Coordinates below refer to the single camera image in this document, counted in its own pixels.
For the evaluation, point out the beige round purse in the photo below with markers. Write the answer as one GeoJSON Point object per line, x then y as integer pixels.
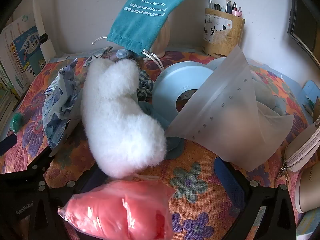
{"type": "Point", "coordinates": [303, 147]}

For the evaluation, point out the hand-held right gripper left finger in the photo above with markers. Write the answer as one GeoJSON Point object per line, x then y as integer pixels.
{"type": "Point", "coordinates": [91, 181]}

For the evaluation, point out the light blue tape roll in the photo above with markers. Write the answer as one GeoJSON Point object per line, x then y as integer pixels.
{"type": "Point", "coordinates": [175, 80]}

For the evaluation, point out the translucent zip bag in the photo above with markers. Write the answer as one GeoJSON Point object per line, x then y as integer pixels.
{"type": "Point", "coordinates": [225, 115]}

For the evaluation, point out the small black clip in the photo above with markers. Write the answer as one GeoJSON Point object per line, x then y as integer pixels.
{"type": "Point", "coordinates": [43, 38]}

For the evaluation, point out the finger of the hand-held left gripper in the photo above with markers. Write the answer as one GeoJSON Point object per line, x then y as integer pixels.
{"type": "Point", "coordinates": [7, 145]}
{"type": "Point", "coordinates": [40, 163]}

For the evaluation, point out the beige cylindrical appliance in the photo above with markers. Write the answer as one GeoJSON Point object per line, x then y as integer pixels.
{"type": "Point", "coordinates": [310, 192]}

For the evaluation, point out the white fluffy plush toy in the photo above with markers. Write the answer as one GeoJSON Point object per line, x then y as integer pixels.
{"type": "Point", "coordinates": [117, 120]}

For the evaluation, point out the blue patterned tissue packet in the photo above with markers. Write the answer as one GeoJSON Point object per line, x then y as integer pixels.
{"type": "Point", "coordinates": [58, 105]}

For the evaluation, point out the pink plush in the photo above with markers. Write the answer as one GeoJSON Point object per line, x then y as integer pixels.
{"type": "Point", "coordinates": [117, 210]}

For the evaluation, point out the white ribbed vase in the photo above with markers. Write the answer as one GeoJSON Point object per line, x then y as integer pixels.
{"type": "Point", "coordinates": [162, 40]}

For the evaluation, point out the black monitor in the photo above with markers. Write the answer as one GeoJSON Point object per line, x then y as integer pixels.
{"type": "Point", "coordinates": [302, 25]}

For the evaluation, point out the floral orange tablecloth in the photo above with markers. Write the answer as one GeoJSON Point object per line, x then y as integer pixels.
{"type": "Point", "coordinates": [195, 187]}

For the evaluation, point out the light blue notebook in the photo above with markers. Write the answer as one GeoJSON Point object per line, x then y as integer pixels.
{"type": "Point", "coordinates": [311, 92]}

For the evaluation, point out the bunch of pens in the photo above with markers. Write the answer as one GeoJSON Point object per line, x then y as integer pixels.
{"type": "Point", "coordinates": [228, 5]}

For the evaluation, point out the cardboard pen holder with pens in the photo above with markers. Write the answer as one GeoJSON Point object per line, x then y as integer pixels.
{"type": "Point", "coordinates": [232, 37]}

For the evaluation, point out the small green plastic object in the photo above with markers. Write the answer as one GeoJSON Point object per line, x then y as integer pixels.
{"type": "Point", "coordinates": [17, 122]}

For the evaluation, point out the light blue plush toy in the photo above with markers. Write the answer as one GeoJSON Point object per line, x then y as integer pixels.
{"type": "Point", "coordinates": [272, 100]}

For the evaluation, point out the row of books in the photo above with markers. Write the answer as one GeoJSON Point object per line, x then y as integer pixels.
{"type": "Point", "coordinates": [20, 55]}

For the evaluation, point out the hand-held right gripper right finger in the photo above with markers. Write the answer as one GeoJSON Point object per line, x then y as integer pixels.
{"type": "Point", "coordinates": [228, 182]}

